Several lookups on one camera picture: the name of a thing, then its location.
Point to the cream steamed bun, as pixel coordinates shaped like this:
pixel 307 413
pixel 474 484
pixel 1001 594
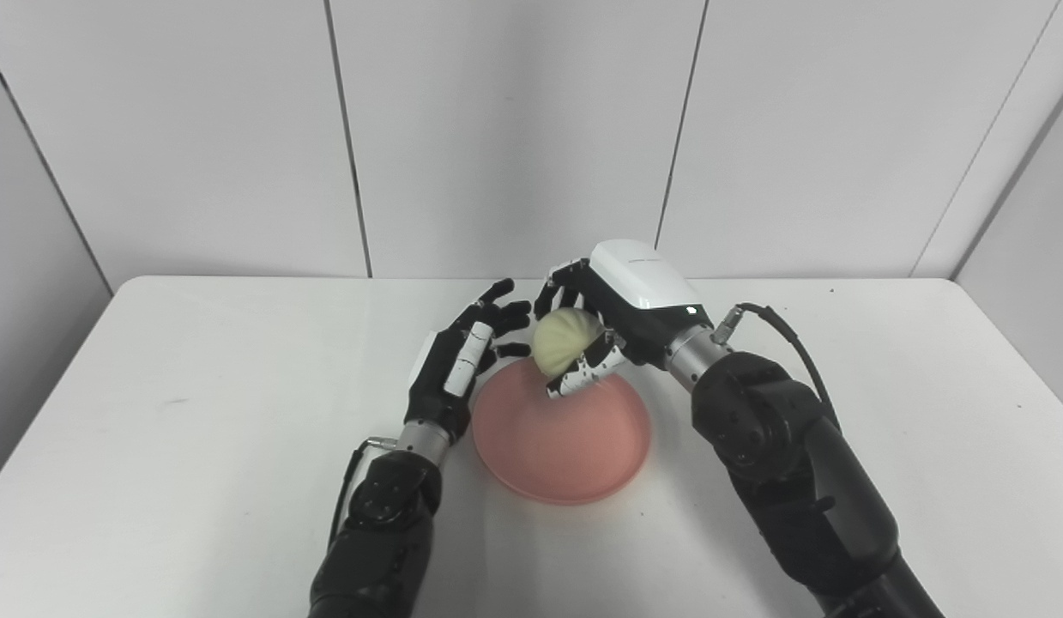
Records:
pixel 561 339

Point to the pink round plate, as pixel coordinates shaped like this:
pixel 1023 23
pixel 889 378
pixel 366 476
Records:
pixel 565 446

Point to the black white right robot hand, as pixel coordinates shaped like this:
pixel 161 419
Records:
pixel 643 292

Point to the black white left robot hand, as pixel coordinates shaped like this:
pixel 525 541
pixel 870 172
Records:
pixel 432 395

